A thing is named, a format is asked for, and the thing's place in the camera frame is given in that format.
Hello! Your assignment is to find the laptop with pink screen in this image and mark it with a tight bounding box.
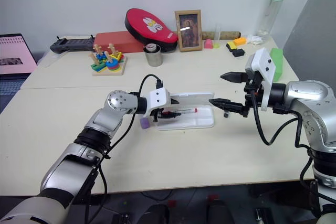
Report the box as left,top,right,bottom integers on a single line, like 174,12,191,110
0,33,38,114

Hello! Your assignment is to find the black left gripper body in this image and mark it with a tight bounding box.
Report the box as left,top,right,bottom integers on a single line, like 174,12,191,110
151,106,172,124

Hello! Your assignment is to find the red brick box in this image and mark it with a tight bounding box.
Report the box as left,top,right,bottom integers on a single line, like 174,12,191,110
94,30,145,54

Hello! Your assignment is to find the red and black case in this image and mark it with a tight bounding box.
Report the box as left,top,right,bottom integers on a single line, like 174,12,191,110
124,8,180,54

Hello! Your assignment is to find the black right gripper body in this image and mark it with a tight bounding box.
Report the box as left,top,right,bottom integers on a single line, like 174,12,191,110
243,71,265,119

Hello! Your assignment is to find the white plastic tray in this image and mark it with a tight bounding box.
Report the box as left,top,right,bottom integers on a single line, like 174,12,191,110
155,91,216,131

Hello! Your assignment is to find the clear bottle green cap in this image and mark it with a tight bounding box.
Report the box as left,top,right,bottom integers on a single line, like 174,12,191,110
256,0,288,43

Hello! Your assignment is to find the brown wooden stick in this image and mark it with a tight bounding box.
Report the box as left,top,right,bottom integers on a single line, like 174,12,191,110
201,31,242,40

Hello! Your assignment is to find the crumpled white paper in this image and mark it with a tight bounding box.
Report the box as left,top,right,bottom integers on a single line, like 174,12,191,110
245,35,264,45

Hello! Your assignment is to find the red marker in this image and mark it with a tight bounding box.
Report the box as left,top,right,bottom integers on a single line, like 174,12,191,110
172,108,198,114

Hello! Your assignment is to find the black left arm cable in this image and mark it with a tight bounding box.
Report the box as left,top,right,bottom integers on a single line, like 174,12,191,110
83,73,165,224

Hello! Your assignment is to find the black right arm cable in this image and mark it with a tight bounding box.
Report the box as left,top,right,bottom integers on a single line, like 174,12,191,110
248,89,317,192

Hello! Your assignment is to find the wooden picture frame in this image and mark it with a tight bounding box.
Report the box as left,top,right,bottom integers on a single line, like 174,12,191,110
174,9,204,52

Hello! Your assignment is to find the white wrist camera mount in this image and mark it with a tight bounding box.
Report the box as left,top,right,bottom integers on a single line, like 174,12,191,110
247,47,277,112
143,87,173,118

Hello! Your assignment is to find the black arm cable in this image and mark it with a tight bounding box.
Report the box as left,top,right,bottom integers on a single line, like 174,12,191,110
83,73,165,224
248,89,317,192

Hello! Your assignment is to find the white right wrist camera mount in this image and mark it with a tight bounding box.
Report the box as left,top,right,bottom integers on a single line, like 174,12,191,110
247,47,277,112

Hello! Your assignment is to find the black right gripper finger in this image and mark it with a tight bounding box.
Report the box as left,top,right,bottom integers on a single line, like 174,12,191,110
208,98,249,118
219,71,248,84

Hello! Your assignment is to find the wooden peg stacking toy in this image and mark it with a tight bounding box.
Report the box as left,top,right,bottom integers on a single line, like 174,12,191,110
89,42,128,77

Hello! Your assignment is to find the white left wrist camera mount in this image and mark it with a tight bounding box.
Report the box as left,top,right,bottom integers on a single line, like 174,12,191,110
143,87,173,118

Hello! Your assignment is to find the black handheld controller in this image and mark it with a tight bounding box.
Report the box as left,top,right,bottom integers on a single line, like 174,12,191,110
49,35,97,54

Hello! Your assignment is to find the metal cup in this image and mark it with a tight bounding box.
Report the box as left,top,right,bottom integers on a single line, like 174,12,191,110
143,43,162,67

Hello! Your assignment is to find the dark rounded shape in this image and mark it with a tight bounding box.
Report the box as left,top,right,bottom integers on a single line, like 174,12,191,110
206,194,236,224

